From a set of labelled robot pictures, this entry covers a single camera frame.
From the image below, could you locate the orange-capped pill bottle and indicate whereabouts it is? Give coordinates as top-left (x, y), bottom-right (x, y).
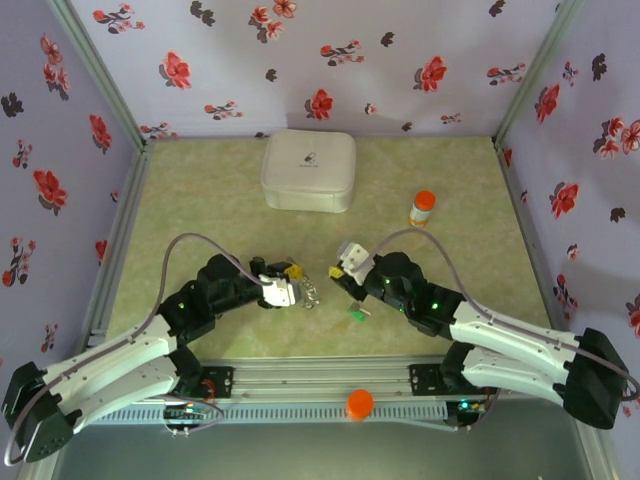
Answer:
top-left (408, 190), bottom-right (437, 229)

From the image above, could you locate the white zip case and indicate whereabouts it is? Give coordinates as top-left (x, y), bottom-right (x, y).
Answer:
top-left (259, 128), bottom-right (357, 215)

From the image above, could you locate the orange round cap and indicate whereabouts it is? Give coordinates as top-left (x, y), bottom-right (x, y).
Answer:
top-left (346, 388), bottom-right (376, 423)

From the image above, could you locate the left controller board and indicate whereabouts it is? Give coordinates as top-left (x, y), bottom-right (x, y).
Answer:
top-left (162, 402), bottom-right (212, 436)

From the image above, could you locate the controller board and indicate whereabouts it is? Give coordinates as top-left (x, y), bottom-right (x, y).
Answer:
top-left (447, 397), bottom-right (489, 432)
top-left (162, 402), bottom-right (212, 436)

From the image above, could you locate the right controller board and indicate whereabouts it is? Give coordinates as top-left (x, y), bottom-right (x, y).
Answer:
top-left (447, 397), bottom-right (489, 432)

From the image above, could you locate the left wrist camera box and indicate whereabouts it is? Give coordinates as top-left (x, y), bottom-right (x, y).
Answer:
top-left (258, 276), bottom-right (302, 310)

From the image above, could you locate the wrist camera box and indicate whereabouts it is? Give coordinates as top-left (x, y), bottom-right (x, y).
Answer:
top-left (258, 276), bottom-right (302, 310)
top-left (335, 241), bottom-right (377, 287)

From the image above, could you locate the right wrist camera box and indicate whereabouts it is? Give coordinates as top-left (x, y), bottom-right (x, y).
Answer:
top-left (335, 241), bottom-right (377, 287)

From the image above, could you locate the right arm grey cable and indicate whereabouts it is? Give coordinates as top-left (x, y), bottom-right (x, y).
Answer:
top-left (369, 227), bottom-right (640, 432)

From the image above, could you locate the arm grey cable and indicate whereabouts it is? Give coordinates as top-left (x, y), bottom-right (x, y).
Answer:
top-left (2, 231), bottom-right (266, 466)
top-left (369, 227), bottom-right (640, 432)

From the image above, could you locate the left arm grey cable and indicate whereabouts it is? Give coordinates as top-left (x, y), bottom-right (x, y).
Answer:
top-left (2, 231), bottom-right (266, 466)

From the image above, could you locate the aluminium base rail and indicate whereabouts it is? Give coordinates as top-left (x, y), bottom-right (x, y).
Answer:
top-left (47, 355), bottom-right (599, 401)

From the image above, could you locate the left black mount plate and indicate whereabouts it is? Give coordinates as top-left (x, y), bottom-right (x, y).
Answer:
top-left (197, 366), bottom-right (235, 400)

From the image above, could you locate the black mount plate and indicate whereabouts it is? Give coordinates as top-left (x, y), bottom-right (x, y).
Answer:
top-left (408, 363), bottom-right (500, 396)
top-left (197, 366), bottom-right (235, 400)

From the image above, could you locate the right black mount plate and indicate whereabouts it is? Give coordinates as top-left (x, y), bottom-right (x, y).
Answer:
top-left (408, 363), bottom-right (500, 396)

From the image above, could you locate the left aluminium side rail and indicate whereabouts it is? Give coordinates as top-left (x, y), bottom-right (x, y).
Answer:
top-left (79, 139), bottom-right (156, 361)

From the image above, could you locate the aluminium side rail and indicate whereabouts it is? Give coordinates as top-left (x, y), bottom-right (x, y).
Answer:
top-left (492, 137), bottom-right (576, 359)
top-left (79, 139), bottom-right (156, 361)

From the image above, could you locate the grey slotted cable duct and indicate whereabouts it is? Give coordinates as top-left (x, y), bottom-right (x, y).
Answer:
top-left (89, 402), bottom-right (449, 426)

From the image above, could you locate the right aluminium side rail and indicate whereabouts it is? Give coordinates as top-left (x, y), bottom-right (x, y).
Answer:
top-left (492, 137), bottom-right (576, 359)

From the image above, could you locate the left aluminium corner post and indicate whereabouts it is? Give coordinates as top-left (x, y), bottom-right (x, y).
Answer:
top-left (44, 0), bottom-right (151, 151)

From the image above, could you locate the aluminium corner post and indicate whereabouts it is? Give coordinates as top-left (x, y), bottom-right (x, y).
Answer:
top-left (44, 0), bottom-right (151, 151)
top-left (492, 0), bottom-right (586, 147)

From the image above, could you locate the right aluminium corner post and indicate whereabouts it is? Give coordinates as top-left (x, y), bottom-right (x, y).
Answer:
top-left (492, 0), bottom-right (586, 147)

